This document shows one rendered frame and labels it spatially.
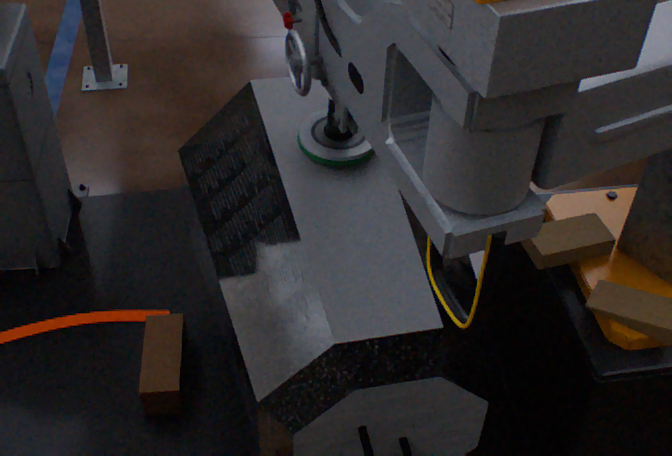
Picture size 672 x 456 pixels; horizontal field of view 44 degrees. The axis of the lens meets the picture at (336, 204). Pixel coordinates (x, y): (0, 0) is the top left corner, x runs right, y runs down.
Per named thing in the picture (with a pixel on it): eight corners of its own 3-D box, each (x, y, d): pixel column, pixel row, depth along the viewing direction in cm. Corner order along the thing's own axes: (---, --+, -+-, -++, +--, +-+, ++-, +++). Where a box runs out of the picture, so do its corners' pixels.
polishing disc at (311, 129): (326, 170, 210) (326, 167, 209) (284, 126, 223) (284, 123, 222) (395, 144, 219) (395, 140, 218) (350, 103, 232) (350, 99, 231)
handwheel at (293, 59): (344, 102, 188) (346, 45, 178) (302, 110, 185) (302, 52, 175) (321, 67, 198) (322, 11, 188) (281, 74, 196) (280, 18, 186)
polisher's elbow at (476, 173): (487, 139, 160) (504, 51, 147) (549, 200, 147) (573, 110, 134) (402, 165, 153) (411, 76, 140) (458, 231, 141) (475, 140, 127)
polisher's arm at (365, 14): (532, 278, 159) (593, 58, 126) (423, 308, 152) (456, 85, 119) (382, 73, 209) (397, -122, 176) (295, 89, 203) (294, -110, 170)
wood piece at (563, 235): (590, 225, 210) (595, 211, 206) (611, 253, 203) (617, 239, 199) (519, 241, 205) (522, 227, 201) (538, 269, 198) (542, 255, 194)
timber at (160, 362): (150, 337, 275) (146, 314, 267) (187, 335, 276) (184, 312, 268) (143, 415, 253) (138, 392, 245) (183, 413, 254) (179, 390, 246)
